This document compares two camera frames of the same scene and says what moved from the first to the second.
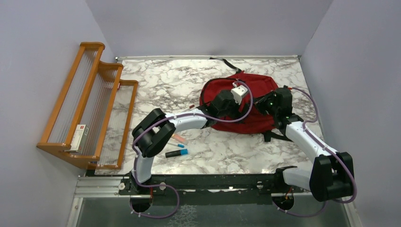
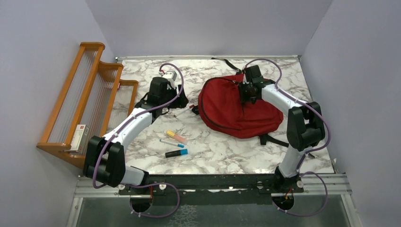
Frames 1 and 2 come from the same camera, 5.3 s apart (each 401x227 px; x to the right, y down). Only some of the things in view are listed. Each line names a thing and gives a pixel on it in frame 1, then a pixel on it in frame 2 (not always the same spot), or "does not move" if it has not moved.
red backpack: x=252 y=120 does not move
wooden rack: x=90 y=124 does not move
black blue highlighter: x=176 y=153 does not move
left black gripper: x=237 y=114 → x=180 y=102
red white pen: x=190 y=107 does not move
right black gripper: x=260 y=101 → x=245 y=99
